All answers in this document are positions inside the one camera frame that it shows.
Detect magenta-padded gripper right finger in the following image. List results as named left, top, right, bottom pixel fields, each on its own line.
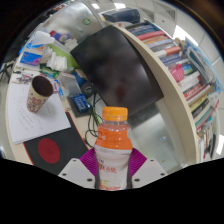
left=128, top=147, right=168, bottom=190

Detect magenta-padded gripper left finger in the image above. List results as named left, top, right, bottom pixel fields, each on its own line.
left=57, top=147, right=100, bottom=190

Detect orange-capped drink bottle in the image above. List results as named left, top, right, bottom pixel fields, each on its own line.
left=94, top=106, right=134, bottom=192

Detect black red-edged desk mat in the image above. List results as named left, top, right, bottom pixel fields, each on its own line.
left=23, top=111, right=90, bottom=176

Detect flat round red coaster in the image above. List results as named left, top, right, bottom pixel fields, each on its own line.
left=37, top=137, right=62, bottom=164

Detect white paper sheet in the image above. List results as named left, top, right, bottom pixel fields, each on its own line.
left=6, top=81, right=72, bottom=145

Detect small blue box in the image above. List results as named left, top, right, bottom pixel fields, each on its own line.
left=71, top=94, right=92, bottom=113

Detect patterned paper cup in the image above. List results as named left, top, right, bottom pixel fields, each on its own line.
left=25, top=75, right=55, bottom=114

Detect clear plastic box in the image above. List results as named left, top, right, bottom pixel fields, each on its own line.
left=57, top=72, right=81, bottom=98

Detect beige shelf unit with books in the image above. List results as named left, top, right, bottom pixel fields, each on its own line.
left=101, top=6, right=224, bottom=166

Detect black computer monitor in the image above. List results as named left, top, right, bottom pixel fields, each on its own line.
left=69, top=24, right=165, bottom=118

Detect stack of white napkins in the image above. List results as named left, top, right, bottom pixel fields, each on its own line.
left=46, top=49, right=69, bottom=72

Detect blue open tissue box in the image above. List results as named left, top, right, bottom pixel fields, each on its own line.
left=24, top=30, right=56, bottom=51

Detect ceiling light panels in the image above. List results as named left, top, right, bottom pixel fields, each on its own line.
left=90, top=1, right=200, bottom=48

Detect black tangled cables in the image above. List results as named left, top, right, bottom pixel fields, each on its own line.
left=83, top=93, right=103, bottom=148

